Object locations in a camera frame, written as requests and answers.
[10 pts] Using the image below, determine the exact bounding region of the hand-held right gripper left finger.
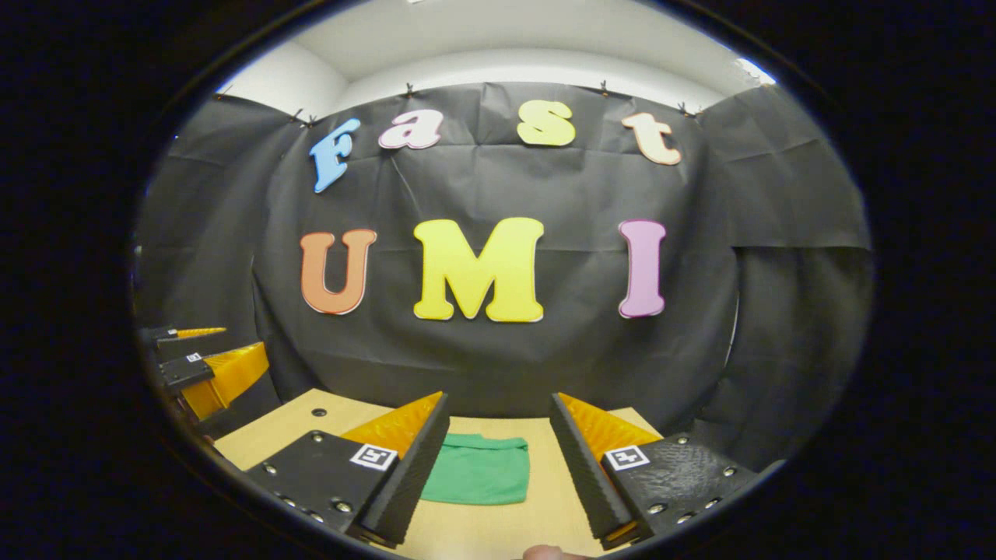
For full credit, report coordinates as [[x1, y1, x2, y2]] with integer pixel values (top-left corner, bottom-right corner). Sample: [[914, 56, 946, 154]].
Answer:
[[245, 391, 451, 547]]

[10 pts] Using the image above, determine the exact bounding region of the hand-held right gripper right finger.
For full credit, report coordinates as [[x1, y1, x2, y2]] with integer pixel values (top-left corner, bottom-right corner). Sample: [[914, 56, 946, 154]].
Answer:
[[549, 393, 759, 551]]

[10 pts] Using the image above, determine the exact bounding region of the square ceiling light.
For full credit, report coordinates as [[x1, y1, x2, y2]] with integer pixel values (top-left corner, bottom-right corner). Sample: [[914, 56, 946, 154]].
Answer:
[[735, 57, 777, 86]]

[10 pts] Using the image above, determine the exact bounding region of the green T-shirt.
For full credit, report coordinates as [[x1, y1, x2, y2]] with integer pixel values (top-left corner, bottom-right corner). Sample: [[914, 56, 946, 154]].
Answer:
[[420, 433, 531, 506]]

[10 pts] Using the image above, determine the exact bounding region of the row of black backdrop clips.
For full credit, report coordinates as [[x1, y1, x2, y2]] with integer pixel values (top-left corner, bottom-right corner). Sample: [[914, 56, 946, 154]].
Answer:
[[214, 80, 701, 129]]

